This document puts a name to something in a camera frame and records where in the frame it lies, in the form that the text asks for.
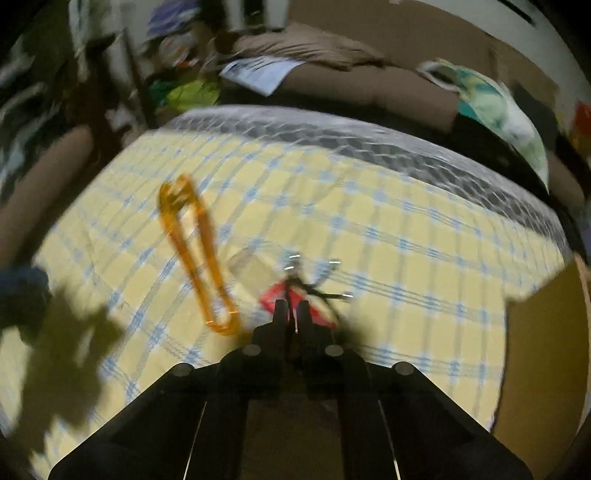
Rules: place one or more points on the brown cardboard box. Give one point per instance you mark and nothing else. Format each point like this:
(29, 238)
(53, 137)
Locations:
(545, 346)

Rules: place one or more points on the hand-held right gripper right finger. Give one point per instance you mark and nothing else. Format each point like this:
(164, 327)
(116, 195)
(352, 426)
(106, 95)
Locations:
(318, 360)

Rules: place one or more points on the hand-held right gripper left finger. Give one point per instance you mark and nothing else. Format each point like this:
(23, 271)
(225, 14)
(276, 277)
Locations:
(258, 360)

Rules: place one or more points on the orange hair clip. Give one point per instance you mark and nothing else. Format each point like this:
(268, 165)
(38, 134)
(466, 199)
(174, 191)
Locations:
(182, 240)

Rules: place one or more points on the green plastic bag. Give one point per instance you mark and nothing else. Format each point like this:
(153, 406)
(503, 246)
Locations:
(189, 94)

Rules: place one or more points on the brown blanket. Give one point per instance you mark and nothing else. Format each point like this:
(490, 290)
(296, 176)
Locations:
(304, 46)

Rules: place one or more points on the printed paper sheet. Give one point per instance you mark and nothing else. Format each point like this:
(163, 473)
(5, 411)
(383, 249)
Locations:
(263, 74)

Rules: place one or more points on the brown sofa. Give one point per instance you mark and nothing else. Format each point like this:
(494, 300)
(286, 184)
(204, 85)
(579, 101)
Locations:
(392, 87)

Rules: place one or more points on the yellow plaid tablecloth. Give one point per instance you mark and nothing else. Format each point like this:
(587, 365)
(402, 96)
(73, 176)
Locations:
(369, 230)

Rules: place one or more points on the green printed white pillow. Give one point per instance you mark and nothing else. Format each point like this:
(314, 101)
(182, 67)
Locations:
(498, 115)

